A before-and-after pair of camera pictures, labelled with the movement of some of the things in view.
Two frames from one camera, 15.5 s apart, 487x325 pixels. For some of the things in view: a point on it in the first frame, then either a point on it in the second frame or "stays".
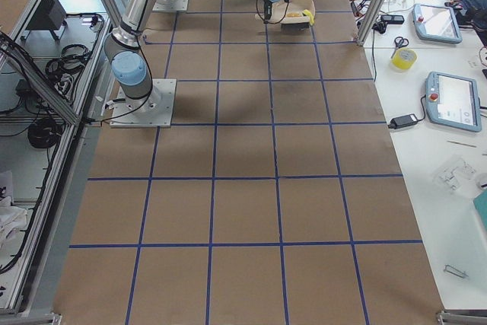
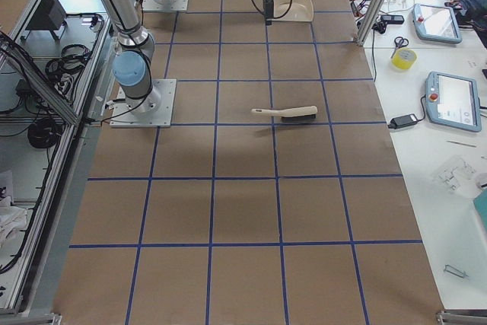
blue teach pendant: [453, 101] stays
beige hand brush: [291, 23] → [292, 115]
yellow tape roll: [403, 58] stays
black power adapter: [402, 121] stays
